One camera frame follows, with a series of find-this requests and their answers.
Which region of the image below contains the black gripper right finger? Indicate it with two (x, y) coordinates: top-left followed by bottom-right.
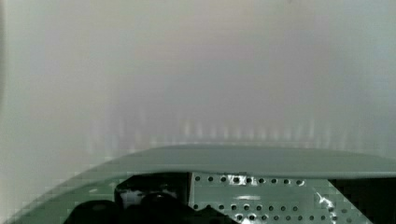
(330, 178), (396, 224)

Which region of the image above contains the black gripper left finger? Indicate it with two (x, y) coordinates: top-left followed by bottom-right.
(64, 173), (238, 224)

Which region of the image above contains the green plastic strainer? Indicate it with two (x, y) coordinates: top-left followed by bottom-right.
(5, 145), (395, 224)

